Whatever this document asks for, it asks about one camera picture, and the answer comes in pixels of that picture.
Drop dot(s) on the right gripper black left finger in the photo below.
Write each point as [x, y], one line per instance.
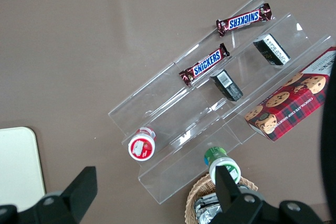
[76, 197]

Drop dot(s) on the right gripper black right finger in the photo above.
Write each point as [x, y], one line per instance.
[236, 203]

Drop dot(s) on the foil wrapped sandwich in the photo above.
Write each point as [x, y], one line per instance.
[207, 216]
[206, 200]

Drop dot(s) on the wicker basket holding foil packs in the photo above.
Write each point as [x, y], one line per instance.
[193, 200]

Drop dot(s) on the cream plastic tray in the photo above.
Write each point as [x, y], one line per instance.
[18, 166]

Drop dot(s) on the green yogurt cup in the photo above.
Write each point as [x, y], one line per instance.
[214, 155]

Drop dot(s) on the strawberry yogurt cup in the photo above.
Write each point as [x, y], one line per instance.
[141, 148]

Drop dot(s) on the red tartan cookie box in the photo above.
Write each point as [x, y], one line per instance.
[288, 103]

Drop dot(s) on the clear acrylic tiered stand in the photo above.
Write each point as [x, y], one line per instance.
[183, 98]

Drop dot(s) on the small black carton box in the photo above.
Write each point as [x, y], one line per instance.
[225, 85]
[271, 49]

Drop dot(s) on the Snickers chocolate bar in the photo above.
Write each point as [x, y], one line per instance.
[206, 64]
[244, 20]

